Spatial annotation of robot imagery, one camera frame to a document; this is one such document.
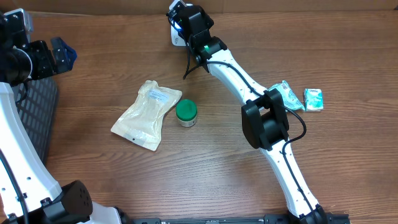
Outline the green wet wipes pack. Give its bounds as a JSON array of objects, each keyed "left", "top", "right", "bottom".
[{"left": 268, "top": 80, "right": 305, "bottom": 111}]

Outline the dark grey plastic basket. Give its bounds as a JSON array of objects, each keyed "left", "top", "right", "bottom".
[{"left": 12, "top": 78, "right": 59, "bottom": 164}]

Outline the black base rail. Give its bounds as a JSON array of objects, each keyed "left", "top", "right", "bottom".
[{"left": 131, "top": 215, "right": 289, "bottom": 224}]

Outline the beige paper pouch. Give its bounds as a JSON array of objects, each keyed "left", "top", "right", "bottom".
[{"left": 111, "top": 80, "right": 182, "bottom": 151}]

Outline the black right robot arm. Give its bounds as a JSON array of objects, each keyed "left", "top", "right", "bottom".
[{"left": 166, "top": 1, "right": 329, "bottom": 223}]

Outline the teal packet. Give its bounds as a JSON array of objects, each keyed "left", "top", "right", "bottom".
[{"left": 303, "top": 88, "right": 324, "bottom": 111}]

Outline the white barcode scanner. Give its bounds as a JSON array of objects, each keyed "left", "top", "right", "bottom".
[{"left": 170, "top": 24, "right": 186, "bottom": 47}]

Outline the green lid jar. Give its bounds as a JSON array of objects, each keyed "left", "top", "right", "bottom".
[{"left": 175, "top": 100, "right": 198, "bottom": 128}]

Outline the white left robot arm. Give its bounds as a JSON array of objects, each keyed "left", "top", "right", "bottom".
[{"left": 1, "top": 9, "right": 131, "bottom": 224}]

